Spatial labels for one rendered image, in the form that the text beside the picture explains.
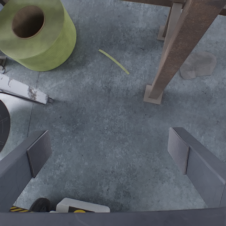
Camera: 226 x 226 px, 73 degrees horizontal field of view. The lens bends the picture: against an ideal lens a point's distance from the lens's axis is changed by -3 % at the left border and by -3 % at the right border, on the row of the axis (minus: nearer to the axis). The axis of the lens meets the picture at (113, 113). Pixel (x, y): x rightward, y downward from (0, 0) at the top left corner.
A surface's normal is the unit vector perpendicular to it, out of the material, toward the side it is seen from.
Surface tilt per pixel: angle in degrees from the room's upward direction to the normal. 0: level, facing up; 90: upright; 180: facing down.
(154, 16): 0
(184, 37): 90
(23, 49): 0
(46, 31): 0
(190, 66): 8
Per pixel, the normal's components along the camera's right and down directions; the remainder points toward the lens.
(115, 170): -0.12, -0.12
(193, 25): -0.25, 0.97
